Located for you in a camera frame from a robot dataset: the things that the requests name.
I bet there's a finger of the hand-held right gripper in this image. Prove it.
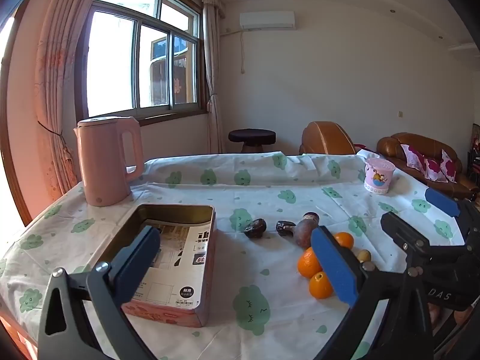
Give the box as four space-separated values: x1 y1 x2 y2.
380 212 467 267
425 187 480 248

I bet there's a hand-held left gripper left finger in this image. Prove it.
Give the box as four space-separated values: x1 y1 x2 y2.
37 225 162 360

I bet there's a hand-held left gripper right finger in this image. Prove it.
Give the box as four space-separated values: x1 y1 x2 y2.
310 226 451 360

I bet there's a small orange mandarin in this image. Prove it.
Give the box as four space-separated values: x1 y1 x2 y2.
333 232 355 251
308 271 334 300

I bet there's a large orange mandarin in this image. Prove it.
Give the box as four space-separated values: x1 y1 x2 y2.
297 247 319 279

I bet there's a large round brown fruit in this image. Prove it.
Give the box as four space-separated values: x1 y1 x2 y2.
292 220 319 250

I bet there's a pink metal tin box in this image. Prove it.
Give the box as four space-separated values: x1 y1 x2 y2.
92 205 217 328

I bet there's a round dark brown fruit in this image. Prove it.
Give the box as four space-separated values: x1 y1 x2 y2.
275 220 297 237

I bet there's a person's right hand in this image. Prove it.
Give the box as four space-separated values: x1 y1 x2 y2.
427 303 471 327

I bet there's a pink floral pillow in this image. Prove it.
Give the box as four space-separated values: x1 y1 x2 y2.
440 149 459 182
424 157 449 182
400 144 426 173

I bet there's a printed paper sheet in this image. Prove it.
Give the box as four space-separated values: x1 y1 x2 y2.
131 219 212 308

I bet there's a pink cartoon cup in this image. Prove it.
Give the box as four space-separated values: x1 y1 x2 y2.
364 158 397 196

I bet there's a brown leather sofa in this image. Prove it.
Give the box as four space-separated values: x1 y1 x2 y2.
377 133 480 200

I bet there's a dark chocolate donut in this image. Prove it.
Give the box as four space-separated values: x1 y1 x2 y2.
244 218 268 238

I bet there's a white cloud print tablecloth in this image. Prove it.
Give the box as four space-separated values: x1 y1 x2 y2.
0 151 480 360

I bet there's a pink electric kettle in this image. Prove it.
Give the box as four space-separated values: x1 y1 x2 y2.
73 116 145 207

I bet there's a brown leather armchair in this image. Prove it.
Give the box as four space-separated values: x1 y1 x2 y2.
300 121 356 155

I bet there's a dark round stool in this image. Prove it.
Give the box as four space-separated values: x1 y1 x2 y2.
229 129 276 153

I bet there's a pink floral curtain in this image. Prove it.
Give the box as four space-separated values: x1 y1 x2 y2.
35 0 109 200

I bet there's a pale beige curtain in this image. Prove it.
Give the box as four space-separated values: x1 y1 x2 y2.
202 4 226 154

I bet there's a sliding glass window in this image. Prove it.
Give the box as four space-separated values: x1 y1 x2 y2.
77 0 209 122

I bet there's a white air conditioner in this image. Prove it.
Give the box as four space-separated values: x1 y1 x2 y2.
239 12 296 30

